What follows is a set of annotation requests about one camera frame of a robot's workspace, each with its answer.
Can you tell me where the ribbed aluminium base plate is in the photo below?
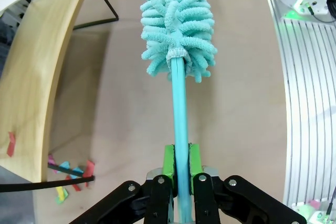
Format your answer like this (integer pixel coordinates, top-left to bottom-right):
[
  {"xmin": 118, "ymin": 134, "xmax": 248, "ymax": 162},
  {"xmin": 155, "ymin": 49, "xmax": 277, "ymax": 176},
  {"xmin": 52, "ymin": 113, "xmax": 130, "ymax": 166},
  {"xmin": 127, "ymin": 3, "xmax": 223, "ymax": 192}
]
[{"xmin": 260, "ymin": 0, "xmax": 336, "ymax": 224}]

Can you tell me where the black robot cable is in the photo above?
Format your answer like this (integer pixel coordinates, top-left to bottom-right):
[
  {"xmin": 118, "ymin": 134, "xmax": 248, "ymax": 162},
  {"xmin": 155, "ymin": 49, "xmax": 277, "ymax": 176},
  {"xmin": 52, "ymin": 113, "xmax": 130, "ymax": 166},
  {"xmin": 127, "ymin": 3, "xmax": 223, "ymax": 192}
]
[{"xmin": 324, "ymin": 186, "xmax": 336, "ymax": 224}]

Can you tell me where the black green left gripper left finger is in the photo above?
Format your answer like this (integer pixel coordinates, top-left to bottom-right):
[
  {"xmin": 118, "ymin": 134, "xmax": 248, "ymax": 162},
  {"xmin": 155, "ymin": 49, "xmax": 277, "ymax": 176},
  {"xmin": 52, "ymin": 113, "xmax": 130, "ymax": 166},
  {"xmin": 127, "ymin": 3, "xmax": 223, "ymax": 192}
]
[{"xmin": 69, "ymin": 144, "xmax": 179, "ymax": 224}]

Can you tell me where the turquoise chenille duster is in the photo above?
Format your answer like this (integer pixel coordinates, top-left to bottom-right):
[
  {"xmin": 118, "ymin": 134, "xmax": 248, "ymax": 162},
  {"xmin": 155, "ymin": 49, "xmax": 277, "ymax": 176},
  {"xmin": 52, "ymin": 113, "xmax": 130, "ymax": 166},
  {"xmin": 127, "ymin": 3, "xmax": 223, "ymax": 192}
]
[{"xmin": 140, "ymin": 0, "xmax": 218, "ymax": 224}]

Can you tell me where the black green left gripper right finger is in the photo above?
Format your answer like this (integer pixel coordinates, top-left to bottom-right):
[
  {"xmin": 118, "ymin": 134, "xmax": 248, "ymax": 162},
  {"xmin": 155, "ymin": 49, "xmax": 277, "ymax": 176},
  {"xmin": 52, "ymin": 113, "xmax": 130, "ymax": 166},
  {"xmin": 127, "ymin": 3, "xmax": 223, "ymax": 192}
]
[{"xmin": 188, "ymin": 143, "xmax": 308, "ymax": 224}]

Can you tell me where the small red paper scrap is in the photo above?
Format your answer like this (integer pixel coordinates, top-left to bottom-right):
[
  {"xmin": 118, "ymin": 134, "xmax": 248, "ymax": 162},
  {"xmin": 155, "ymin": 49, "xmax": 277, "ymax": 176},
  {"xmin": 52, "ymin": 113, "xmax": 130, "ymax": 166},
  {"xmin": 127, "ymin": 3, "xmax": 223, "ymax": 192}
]
[{"xmin": 65, "ymin": 175, "xmax": 81, "ymax": 192}]

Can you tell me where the large red paper scrap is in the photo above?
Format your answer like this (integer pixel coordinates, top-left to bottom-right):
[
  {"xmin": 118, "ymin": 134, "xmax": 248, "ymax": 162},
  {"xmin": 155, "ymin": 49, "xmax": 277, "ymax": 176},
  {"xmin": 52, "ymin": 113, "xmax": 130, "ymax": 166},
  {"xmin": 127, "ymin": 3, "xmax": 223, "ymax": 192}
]
[{"xmin": 83, "ymin": 159, "xmax": 96, "ymax": 187}]

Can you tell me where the cyan paper scrap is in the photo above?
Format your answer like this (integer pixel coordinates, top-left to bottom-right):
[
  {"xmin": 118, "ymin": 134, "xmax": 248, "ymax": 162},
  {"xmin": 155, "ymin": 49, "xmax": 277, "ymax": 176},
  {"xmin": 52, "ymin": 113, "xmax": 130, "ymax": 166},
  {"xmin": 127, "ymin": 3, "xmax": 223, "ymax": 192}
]
[
  {"xmin": 58, "ymin": 162, "xmax": 71, "ymax": 174},
  {"xmin": 71, "ymin": 166, "xmax": 85, "ymax": 178}
]

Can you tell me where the wooden table with black frame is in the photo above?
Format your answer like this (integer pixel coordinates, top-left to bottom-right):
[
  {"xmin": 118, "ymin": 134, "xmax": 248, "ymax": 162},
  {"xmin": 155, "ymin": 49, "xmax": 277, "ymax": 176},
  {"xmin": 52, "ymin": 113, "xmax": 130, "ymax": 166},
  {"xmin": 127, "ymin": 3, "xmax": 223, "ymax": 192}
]
[{"xmin": 0, "ymin": 0, "xmax": 119, "ymax": 193}]

